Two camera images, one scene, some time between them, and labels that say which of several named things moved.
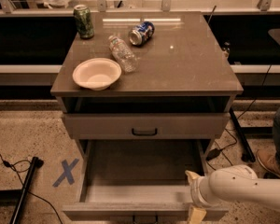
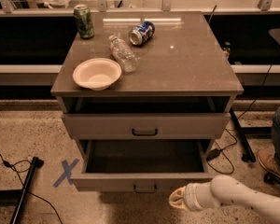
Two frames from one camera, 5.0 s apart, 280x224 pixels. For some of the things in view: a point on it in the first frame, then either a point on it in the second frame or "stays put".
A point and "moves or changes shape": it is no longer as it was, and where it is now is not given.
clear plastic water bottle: [123, 54] stays put
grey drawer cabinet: [145, 76] stays put
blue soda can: [141, 33] stays put
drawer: [138, 180] moves or changes shape
